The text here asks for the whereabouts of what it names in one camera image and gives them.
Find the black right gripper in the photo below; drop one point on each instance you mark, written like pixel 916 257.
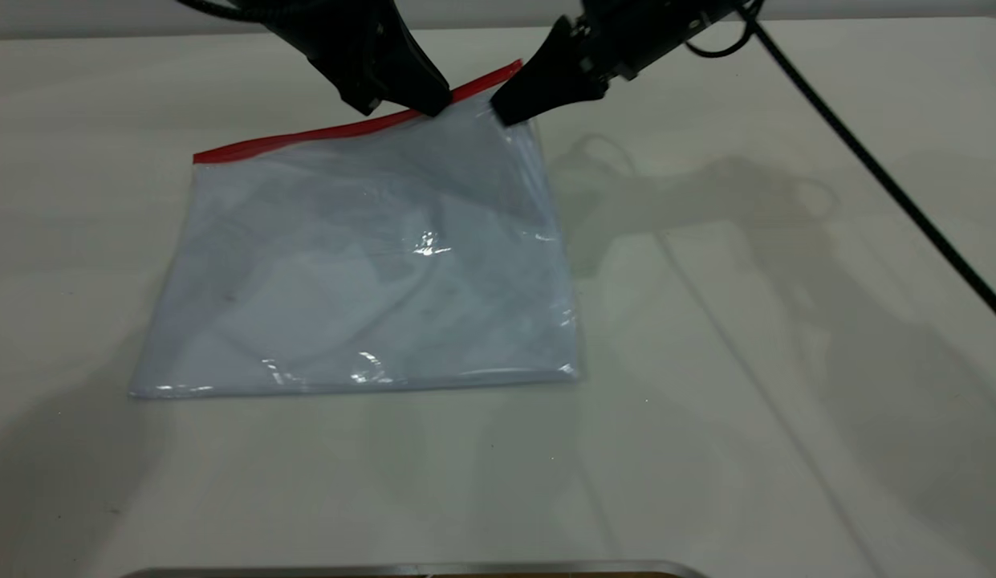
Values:
pixel 642 32

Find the silver metal bar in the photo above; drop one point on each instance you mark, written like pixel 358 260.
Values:
pixel 417 570

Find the clear plastic zip bag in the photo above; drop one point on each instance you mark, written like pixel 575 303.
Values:
pixel 369 265

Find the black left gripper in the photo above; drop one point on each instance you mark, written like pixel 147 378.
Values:
pixel 321 24

